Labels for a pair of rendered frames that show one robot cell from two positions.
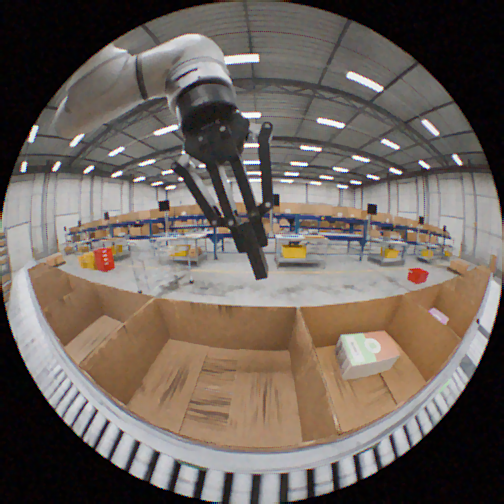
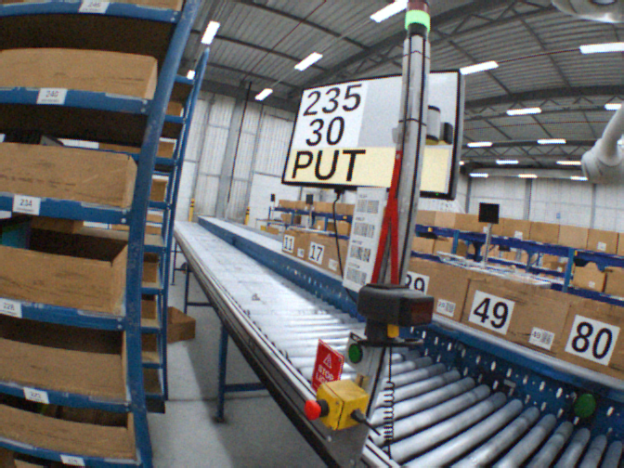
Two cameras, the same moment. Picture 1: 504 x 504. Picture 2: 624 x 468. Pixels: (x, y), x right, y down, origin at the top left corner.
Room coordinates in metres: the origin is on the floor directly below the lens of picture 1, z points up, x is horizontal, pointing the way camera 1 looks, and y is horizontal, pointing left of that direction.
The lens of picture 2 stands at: (-0.96, 0.14, 1.17)
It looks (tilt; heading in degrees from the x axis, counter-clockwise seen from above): 3 degrees down; 58
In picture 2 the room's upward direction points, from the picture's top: 9 degrees clockwise
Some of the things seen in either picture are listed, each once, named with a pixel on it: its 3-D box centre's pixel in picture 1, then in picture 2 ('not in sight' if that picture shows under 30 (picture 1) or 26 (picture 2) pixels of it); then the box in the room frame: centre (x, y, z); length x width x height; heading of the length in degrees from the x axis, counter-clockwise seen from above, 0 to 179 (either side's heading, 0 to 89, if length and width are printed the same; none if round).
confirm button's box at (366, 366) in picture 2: not in sight; (361, 352); (-0.58, 0.52, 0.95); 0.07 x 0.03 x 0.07; 87
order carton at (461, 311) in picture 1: (441, 322); not in sight; (0.12, -0.69, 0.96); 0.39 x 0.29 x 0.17; 87
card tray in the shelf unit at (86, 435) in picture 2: not in sight; (67, 400); (-1.17, 0.92, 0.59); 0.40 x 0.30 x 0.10; 175
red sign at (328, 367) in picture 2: not in sight; (333, 380); (-0.57, 0.59, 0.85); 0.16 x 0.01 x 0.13; 87
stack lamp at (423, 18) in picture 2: not in sight; (417, 17); (-0.54, 0.52, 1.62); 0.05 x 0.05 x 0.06
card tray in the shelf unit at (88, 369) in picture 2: not in sight; (55, 337); (-1.17, 0.92, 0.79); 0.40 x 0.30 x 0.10; 178
